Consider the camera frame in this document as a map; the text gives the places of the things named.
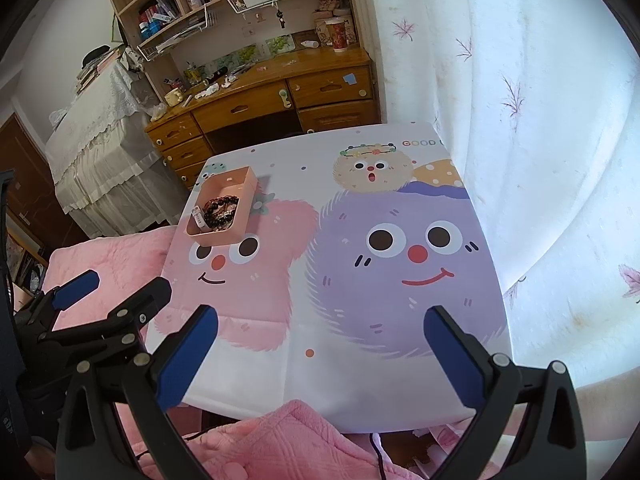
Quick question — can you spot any wooden desk with drawers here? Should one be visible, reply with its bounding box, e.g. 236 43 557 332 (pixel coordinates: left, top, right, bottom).
145 45 381 191

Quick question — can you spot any red and white paper cup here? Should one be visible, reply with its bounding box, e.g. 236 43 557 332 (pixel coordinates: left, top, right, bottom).
325 16 348 54

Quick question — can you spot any pink fluffy blanket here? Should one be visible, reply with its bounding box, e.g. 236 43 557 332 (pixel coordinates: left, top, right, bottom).
12 227 426 480

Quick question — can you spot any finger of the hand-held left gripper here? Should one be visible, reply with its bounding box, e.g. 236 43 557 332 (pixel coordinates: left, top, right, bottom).
15 269 101 336
40 276 173 363

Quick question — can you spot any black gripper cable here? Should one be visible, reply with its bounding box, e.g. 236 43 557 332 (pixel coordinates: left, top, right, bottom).
369 432 390 480

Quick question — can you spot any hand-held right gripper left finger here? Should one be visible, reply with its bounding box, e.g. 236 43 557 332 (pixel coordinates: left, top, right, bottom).
55 304 219 480

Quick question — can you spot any brown doodled paper bag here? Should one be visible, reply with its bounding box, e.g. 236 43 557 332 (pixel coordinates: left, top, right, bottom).
314 10 358 46

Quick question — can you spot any white wire shelf basket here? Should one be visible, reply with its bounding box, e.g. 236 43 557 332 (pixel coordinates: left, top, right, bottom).
136 2 221 61

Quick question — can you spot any pink plastic tray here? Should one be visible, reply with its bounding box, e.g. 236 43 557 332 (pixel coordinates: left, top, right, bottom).
186 166 258 247

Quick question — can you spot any dark wooden door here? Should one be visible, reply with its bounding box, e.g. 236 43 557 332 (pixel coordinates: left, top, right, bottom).
0 112 88 281

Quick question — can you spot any cartoon printed tablecloth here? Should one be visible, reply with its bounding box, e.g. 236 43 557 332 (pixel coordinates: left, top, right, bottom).
145 121 513 433

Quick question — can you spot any white leaf print curtain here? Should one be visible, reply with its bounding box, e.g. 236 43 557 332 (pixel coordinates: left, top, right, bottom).
360 0 640 391

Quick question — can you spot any black bead bracelet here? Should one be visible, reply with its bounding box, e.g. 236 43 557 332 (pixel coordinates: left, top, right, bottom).
202 195 242 226

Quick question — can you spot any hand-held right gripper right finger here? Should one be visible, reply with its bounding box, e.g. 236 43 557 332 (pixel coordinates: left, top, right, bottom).
423 305 588 480

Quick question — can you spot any white lace cloth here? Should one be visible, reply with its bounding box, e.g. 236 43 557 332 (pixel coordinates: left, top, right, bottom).
45 60 186 238

